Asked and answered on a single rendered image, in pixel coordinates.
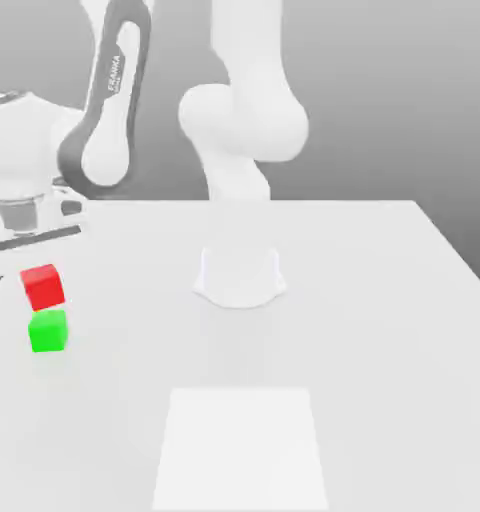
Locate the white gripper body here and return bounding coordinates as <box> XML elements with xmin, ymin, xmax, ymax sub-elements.
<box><xmin>0</xmin><ymin>224</ymin><xmax>84</xmax><ymax>278</ymax></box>

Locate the small red cube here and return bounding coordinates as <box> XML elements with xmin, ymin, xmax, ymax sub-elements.
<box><xmin>19</xmin><ymin>263</ymin><xmax>66</xmax><ymax>312</ymax></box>

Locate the small green cube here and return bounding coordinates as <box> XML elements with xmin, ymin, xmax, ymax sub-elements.
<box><xmin>27</xmin><ymin>309</ymin><xmax>70</xmax><ymax>354</ymax></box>

